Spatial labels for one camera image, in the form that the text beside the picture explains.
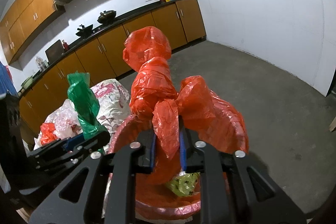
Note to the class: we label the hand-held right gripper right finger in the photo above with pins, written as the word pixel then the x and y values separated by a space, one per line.
pixel 183 153

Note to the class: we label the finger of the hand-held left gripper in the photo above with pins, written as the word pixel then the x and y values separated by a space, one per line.
pixel 74 142
pixel 98 141

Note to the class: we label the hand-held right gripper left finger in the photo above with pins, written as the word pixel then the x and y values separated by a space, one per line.
pixel 153 158

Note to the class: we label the clear bubble plastic bag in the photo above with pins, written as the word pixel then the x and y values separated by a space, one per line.
pixel 67 116

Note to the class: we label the small red plastic bag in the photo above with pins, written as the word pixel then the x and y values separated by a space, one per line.
pixel 48 134

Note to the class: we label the green plastic bag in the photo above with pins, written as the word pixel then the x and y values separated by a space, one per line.
pixel 82 98

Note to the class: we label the red plastic basket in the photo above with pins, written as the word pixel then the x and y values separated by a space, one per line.
pixel 168 211

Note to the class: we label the large red plastic bag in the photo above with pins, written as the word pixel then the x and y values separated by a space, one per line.
pixel 152 77

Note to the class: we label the yellow-green patterned wrapper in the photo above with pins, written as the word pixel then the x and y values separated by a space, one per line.
pixel 183 183

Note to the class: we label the floral tablecloth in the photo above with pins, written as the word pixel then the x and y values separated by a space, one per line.
pixel 113 98

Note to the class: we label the green pot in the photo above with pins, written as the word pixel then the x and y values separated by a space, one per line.
pixel 27 82

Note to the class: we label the blue cloth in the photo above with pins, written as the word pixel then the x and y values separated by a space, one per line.
pixel 5 77

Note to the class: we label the clear glass jar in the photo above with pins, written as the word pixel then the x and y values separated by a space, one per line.
pixel 41 64

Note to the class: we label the wooden base cabinets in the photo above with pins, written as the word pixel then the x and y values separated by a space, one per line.
pixel 105 50

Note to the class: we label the brown cutting board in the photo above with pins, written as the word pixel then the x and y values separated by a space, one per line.
pixel 54 52

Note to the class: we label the red bottle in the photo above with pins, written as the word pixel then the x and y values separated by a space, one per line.
pixel 65 45

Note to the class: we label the black wok with lid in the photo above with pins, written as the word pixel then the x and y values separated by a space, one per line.
pixel 106 16

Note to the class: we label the black kitchen countertop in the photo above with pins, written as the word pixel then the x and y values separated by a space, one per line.
pixel 136 12

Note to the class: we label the wooden plank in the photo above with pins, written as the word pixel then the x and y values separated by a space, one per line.
pixel 333 124

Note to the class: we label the wooden wall cabinets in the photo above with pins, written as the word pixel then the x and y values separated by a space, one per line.
pixel 34 6

